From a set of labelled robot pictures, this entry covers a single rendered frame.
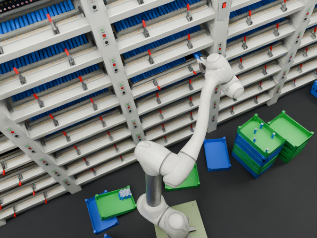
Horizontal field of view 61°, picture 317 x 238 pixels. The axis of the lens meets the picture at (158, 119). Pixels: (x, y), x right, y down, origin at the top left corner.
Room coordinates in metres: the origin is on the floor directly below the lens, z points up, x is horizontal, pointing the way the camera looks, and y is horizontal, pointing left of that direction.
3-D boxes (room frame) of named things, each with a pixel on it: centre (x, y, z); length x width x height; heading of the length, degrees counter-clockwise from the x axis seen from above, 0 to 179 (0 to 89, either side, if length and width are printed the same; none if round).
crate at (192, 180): (0.92, -0.09, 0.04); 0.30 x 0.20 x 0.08; 86
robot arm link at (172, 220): (0.45, 0.03, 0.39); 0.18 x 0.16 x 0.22; 46
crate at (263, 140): (0.96, -0.75, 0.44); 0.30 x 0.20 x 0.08; 27
